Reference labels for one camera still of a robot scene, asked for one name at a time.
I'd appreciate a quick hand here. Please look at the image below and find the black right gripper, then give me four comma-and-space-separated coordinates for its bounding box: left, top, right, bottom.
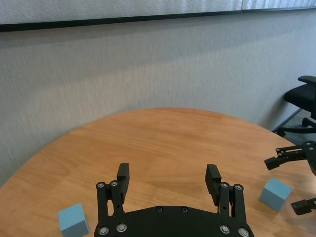
264, 140, 316, 216

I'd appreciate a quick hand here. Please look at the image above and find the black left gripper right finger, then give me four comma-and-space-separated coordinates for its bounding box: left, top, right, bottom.
205, 164, 247, 219

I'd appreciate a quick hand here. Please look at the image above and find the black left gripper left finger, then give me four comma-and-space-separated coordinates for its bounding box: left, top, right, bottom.
96, 162, 131, 220

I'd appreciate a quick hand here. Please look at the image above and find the blue cube block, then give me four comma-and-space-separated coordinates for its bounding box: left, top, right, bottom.
259, 177, 293, 212
58, 202, 90, 237

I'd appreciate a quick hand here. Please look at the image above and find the black office chair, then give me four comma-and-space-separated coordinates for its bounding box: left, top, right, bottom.
276, 75, 316, 138

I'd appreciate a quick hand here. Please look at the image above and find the black wall trim strip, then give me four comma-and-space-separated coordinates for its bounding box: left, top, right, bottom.
0, 6, 316, 32

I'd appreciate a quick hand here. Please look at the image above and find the white wall panel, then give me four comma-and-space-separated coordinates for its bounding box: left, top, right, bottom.
0, 0, 316, 25

